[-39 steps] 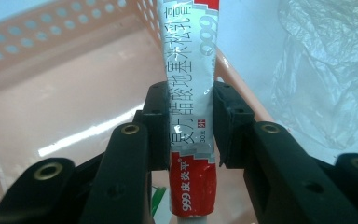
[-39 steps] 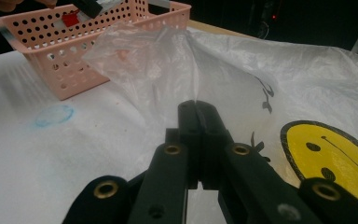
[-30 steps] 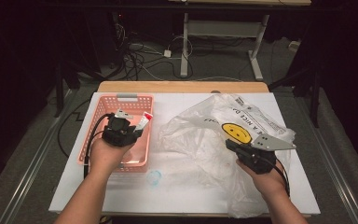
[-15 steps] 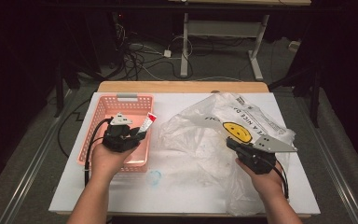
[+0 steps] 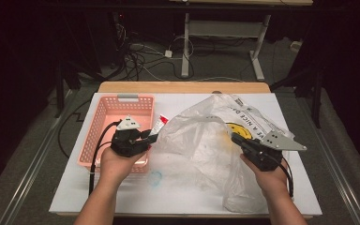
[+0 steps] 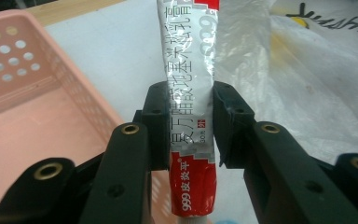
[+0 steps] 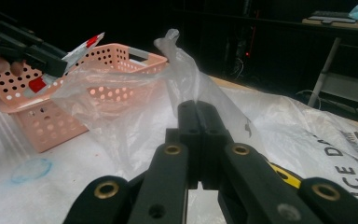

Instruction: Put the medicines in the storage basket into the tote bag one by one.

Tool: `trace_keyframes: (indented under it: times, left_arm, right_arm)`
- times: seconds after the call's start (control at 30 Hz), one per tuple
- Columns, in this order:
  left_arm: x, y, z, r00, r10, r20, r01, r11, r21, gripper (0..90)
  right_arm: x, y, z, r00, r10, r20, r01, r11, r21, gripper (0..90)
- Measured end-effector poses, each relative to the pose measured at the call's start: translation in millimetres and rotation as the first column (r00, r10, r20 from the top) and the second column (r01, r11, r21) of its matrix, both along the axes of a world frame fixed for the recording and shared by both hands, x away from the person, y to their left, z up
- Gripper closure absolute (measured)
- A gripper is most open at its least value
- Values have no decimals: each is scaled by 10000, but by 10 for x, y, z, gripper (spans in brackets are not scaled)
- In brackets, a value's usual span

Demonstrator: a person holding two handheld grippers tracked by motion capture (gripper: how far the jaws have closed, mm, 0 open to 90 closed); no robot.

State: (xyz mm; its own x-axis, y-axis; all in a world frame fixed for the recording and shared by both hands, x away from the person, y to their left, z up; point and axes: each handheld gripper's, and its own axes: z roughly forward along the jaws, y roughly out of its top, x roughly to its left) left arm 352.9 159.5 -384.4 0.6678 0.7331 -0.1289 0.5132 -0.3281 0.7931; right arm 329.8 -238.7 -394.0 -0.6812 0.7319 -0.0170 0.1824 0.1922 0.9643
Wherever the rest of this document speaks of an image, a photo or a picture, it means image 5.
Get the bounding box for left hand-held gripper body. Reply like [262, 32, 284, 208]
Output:
[110, 114, 154, 158]

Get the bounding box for red and white tube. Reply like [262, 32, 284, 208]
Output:
[149, 113, 170, 137]

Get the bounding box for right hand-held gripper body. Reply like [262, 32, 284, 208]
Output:
[241, 130, 308, 173]

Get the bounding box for person's left hand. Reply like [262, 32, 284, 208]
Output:
[99, 145, 148, 189]

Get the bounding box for small white box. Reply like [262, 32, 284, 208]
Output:
[289, 39, 305, 53]

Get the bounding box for black floor cable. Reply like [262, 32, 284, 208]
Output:
[57, 98, 92, 159]

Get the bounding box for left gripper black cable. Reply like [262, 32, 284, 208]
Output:
[87, 119, 124, 197]

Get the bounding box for black stand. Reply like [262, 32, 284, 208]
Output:
[270, 60, 323, 129]

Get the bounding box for white board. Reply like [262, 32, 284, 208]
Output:
[49, 92, 323, 218]

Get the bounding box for pink plastic basket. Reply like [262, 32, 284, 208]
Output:
[77, 94, 156, 174]

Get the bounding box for wooden table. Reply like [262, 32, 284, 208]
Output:
[55, 81, 314, 219]

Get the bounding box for tangle of floor cables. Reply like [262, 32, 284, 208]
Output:
[111, 18, 196, 83]

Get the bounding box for white metal desk frame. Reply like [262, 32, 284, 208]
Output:
[180, 12, 272, 83]

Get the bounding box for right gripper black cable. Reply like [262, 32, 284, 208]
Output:
[277, 157, 295, 199]

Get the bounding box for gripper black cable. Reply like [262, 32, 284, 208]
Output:
[87, 119, 124, 197]
[277, 157, 295, 199]

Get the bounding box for person's right hand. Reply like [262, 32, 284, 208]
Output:
[239, 154, 291, 199]

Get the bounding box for metal floor rail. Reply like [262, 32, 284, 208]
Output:
[0, 89, 77, 225]
[294, 93, 360, 225]

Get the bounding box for clear printed plastic bag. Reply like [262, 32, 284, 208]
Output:
[151, 93, 296, 214]

